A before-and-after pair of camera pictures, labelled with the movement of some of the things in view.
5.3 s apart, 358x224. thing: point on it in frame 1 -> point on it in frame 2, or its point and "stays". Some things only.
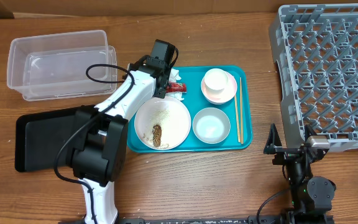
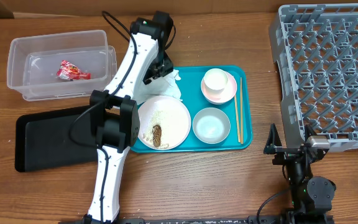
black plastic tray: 40,136 stays
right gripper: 285,154 stays
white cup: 215,80 stays
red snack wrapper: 176,87 -> 69,71
